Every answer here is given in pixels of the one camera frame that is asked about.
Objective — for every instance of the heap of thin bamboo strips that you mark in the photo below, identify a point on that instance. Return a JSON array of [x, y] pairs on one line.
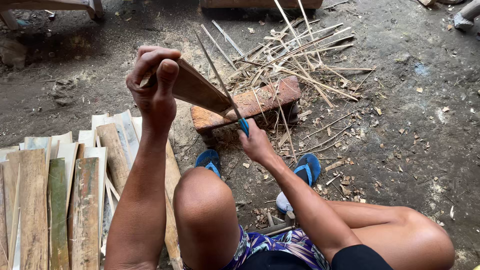
[[296, 56]]

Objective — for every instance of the grey stone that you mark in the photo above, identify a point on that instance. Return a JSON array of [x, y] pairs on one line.
[[12, 52]]

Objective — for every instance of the small wooden stool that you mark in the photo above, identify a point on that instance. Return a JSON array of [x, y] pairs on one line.
[[279, 224]]

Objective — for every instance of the wooden plank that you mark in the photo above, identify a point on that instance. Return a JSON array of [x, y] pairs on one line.
[[258, 3]]

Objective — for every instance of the white rounded object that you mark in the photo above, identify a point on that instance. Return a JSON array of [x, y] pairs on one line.
[[284, 204]]

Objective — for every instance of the person's left leg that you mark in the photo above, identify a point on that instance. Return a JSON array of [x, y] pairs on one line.
[[206, 217]]

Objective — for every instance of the pile of split bamboo slats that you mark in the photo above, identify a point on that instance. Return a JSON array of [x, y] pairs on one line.
[[56, 202]]

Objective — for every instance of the reddish wooden chopping block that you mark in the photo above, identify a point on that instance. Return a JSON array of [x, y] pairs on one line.
[[255, 101]]

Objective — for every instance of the grey log end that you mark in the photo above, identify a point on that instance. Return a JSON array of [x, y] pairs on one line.
[[467, 17]]

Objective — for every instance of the brown bamboo slat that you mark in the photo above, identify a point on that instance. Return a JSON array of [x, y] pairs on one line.
[[197, 90]]

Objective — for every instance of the wooden bench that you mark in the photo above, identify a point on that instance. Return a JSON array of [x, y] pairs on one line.
[[52, 5]]

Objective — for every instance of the person's left hand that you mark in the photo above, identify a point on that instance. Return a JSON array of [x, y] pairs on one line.
[[153, 101]]

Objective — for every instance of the person's leg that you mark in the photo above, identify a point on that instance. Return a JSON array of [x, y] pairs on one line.
[[206, 217], [397, 236]]

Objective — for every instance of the person's right hand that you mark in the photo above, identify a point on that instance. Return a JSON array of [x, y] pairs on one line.
[[257, 144]]

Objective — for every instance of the person's right fingers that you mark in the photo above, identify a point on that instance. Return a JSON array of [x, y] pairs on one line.
[[245, 135]]

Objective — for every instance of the black shirt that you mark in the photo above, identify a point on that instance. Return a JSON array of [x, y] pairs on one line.
[[356, 258]]

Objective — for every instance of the purple floral shorts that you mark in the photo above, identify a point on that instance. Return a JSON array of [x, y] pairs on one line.
[[277, 247]]

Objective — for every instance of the person's right leg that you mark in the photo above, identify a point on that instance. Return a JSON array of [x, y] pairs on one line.
[[397, 236]]

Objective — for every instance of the blue flip-flop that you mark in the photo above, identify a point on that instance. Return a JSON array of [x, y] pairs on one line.
[[309, 168], [208, 160]]

